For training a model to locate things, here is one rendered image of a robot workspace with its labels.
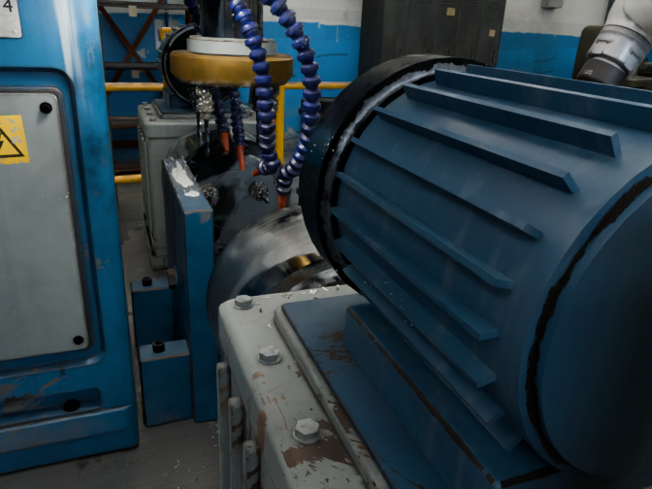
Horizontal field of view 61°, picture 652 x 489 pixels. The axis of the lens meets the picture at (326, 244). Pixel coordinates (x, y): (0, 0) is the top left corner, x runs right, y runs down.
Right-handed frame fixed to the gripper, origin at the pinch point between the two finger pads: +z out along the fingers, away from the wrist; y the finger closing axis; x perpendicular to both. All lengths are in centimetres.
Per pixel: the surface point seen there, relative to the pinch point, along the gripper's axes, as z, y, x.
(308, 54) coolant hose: 9, 17, -56
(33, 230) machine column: 42, 12, -72
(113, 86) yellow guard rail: 46, -225, -56
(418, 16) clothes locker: -147, -478, 192
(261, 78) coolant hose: 14, 12, -58
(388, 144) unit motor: 15, 52, -60
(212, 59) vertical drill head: 15, 2, -62
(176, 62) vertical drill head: 18, -3, -65
